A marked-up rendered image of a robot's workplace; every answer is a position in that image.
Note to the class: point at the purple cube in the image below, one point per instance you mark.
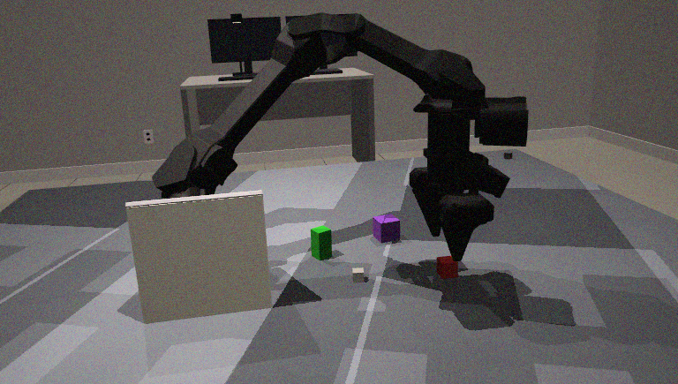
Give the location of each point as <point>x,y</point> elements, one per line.
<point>386,228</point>

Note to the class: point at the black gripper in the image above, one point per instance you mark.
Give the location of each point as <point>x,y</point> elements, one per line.
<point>438,189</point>

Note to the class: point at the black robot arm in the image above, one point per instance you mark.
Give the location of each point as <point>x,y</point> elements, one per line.
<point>453,97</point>

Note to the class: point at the red block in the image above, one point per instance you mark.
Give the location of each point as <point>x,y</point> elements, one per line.
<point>446,267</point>

